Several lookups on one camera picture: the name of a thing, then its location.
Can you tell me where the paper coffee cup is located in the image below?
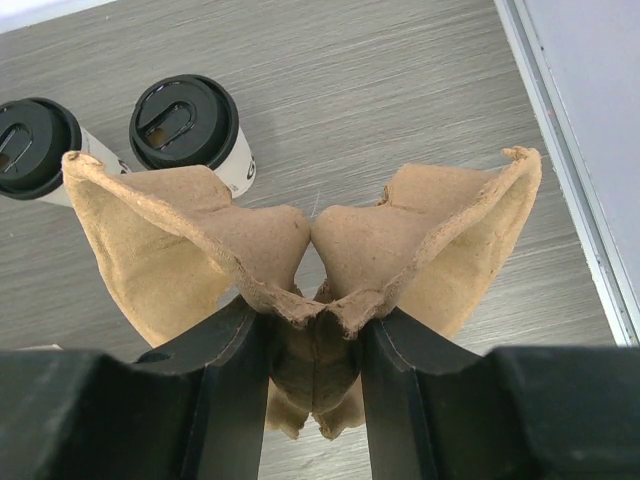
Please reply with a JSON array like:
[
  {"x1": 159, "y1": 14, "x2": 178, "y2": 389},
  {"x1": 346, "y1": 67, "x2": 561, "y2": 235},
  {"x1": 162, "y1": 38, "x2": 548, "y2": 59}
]
[
  {"x1": 39, "y1": 124, "x2": 132, "y2": 207},
  {"x1": 214, "y1": 128, "x2": 256, "y2": 198}
]

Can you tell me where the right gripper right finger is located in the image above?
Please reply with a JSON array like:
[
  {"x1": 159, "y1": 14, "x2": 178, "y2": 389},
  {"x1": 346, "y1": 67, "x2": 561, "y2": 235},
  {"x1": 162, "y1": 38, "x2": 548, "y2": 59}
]
[{"x1": 359, "y1": 310, "x2": 639, "y2": 479}]

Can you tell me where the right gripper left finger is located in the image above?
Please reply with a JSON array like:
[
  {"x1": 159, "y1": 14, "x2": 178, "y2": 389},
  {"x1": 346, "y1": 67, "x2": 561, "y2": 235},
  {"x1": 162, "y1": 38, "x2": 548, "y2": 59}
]
[{"x1": 1, "y1": 298, "x2": 271, "y2": 479}]

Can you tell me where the black lid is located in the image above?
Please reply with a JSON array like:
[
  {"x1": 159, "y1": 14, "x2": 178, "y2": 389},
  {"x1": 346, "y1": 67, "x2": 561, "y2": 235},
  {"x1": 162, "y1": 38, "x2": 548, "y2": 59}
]
[
  {"x1": 1, "y1": 98, "x2": 82, "y2": 201},
  {"x1": 129, "y1": 74, "x2": 240, "y2": 170}
]

